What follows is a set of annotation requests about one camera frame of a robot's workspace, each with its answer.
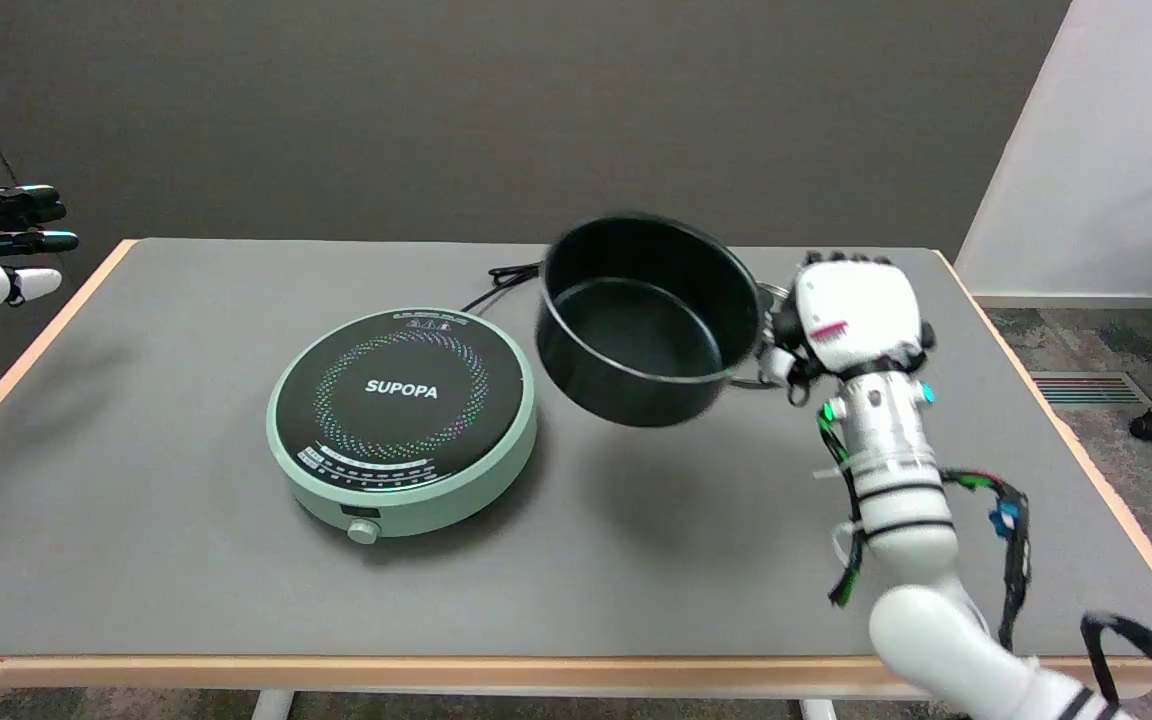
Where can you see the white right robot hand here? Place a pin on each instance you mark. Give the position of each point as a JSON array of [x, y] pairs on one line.
[[856, 310]]

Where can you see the black soup pot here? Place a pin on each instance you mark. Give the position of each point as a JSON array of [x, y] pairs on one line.
[[636, 330]]

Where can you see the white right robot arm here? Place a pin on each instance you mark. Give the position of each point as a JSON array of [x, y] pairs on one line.
[[896, 470]]

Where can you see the green round induction stove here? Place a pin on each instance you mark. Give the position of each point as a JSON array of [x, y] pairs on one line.
[[401, 420]]

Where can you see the floor vent grille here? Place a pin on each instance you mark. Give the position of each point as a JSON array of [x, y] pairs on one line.
[[1088, 389]]

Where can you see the white partition panel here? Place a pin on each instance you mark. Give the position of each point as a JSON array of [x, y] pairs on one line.
[[1106, 150]]

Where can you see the grey table mat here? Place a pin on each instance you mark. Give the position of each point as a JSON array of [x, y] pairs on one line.
[[186, 560]]

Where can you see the white table leg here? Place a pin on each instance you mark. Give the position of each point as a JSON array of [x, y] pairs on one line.
[[818, 710], [273, 706]]

